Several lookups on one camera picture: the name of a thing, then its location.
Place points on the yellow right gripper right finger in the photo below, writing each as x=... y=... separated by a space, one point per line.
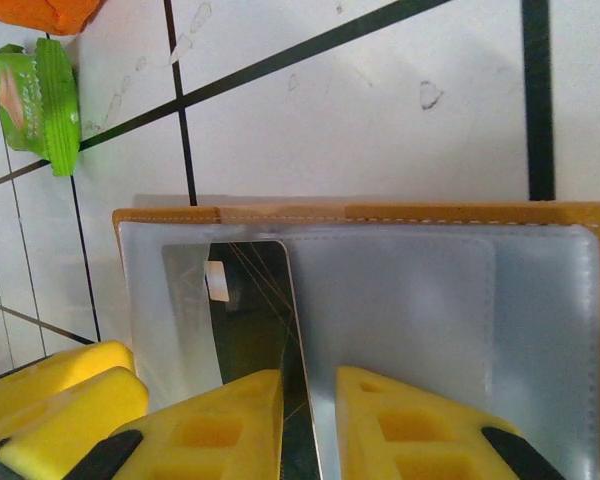
x=410 y=435

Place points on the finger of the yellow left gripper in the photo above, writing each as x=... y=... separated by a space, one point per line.
x=80 y=420
x=55 y=370

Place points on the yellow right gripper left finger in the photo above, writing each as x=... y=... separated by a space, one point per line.
x=215 y=430

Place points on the black credit card gold lines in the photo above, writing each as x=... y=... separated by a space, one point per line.
x=250 y=325

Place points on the yellow leather card holder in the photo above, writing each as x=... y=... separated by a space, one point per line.
x=430 y=215

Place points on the green snack packet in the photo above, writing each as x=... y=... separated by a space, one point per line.
x=55 y=110

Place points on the orange toy fruit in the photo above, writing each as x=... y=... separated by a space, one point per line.
x=30 y=12

